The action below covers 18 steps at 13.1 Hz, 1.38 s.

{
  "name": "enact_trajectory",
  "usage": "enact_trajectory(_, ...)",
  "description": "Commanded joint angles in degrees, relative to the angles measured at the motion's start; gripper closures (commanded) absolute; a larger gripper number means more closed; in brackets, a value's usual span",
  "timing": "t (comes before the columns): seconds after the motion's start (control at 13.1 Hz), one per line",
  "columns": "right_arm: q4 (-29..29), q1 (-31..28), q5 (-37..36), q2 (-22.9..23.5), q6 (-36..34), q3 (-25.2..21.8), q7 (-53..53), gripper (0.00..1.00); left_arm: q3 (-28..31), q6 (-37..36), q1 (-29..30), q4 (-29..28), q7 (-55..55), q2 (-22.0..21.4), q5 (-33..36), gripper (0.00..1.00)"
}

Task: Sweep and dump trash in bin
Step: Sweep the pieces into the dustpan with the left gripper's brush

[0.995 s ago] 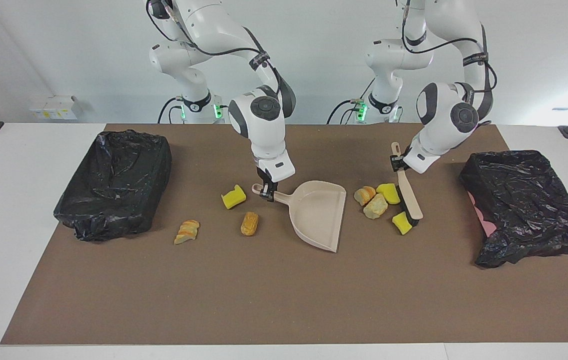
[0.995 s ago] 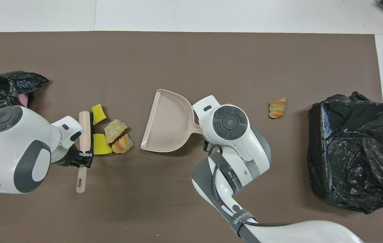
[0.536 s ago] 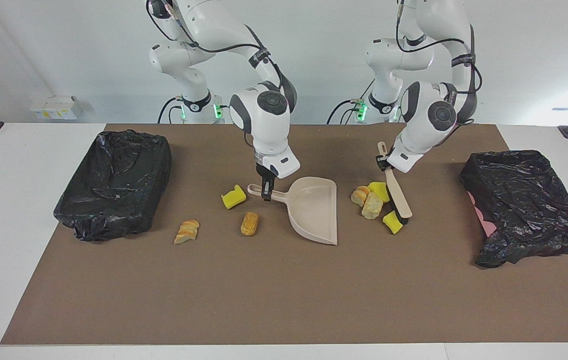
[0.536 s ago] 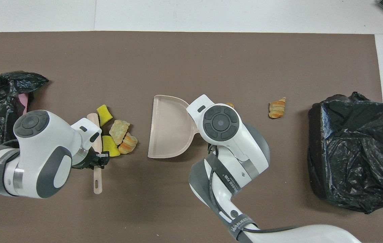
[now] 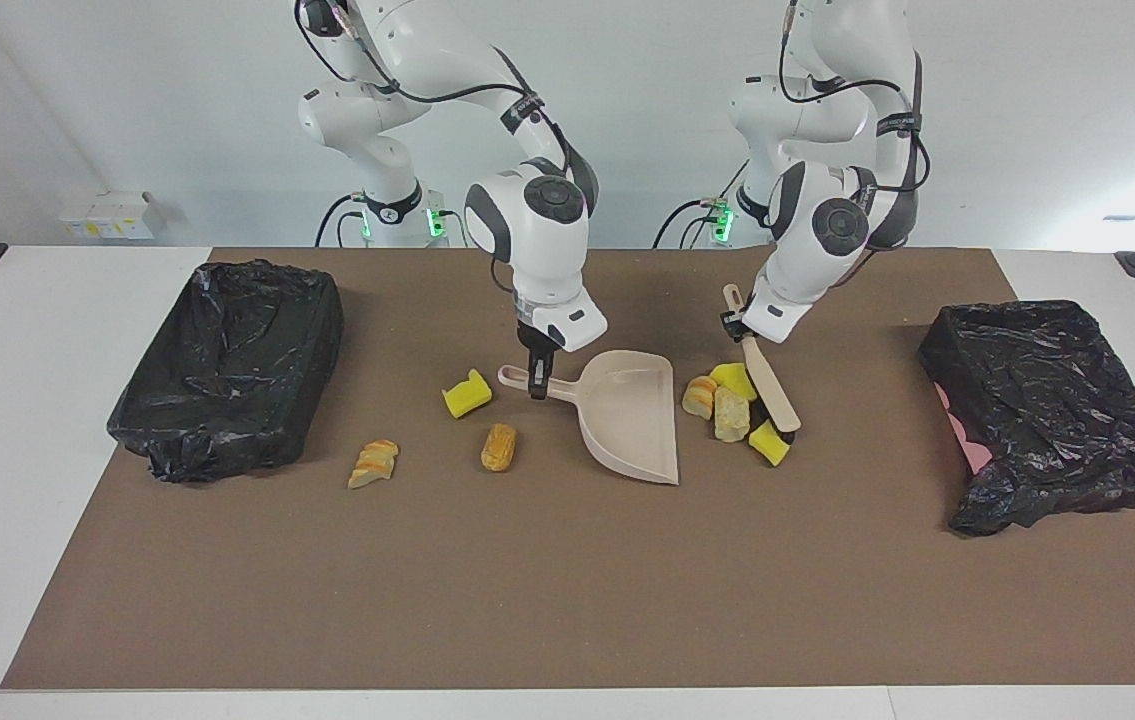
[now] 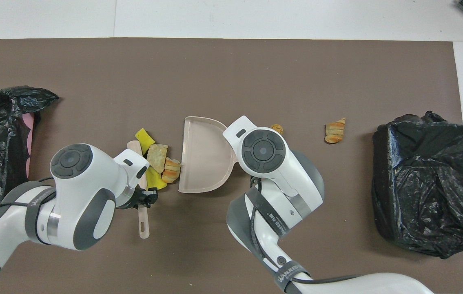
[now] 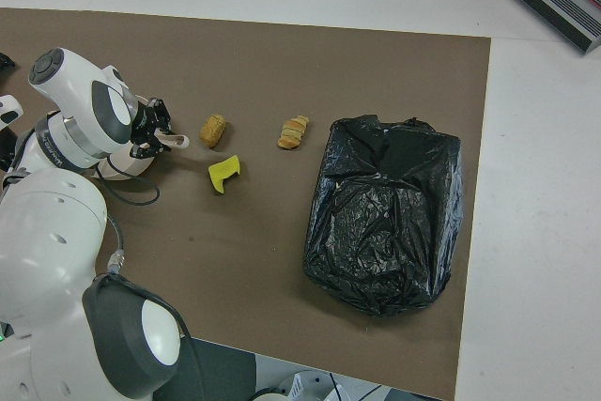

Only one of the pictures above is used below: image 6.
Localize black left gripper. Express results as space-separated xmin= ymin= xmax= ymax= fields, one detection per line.
xmin=128 ymin=188 xmax=159 ymax=209

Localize yellow sponge piece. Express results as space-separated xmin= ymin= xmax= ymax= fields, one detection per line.
xmin=135 ymin=128 xmax=155 ymax=155
xmin=146 ymin=165 xmax=168 ymax=191

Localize beige brush black bristles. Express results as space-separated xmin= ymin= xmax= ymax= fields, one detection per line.
xmin=127 ymin=140 xmax=151 ymax=239

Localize orange striped croissant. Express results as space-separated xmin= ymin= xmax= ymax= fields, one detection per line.
xmin=324 ymin=118 xmax=347 ymax=144
xmin=161 ymin=157 xmax=182 ymax=184

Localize pale bread chunk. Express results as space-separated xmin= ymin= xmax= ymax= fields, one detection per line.
xmin=147 ymin=144 xmax=169 ymax=174

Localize beige plastic dustpan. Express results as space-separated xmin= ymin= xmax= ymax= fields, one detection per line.
xmin=178 ymin=116 xmax=236 ymax=194

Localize brown table mat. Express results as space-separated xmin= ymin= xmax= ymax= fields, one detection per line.
xmin=0 ymin=38 xmax=463 ymax=294

